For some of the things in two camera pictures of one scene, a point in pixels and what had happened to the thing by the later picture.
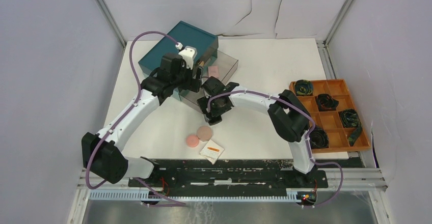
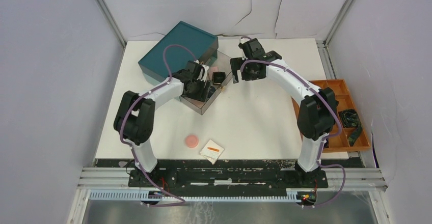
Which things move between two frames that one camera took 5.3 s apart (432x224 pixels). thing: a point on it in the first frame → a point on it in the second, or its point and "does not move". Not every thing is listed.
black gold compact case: [216, 120] → [218, 77]
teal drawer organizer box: [203, 42] does not move
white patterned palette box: [212, 151] does not move
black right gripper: [203, 103] → [236, 64]
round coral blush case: [192, 141] does not move
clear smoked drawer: [221, 67] does not move
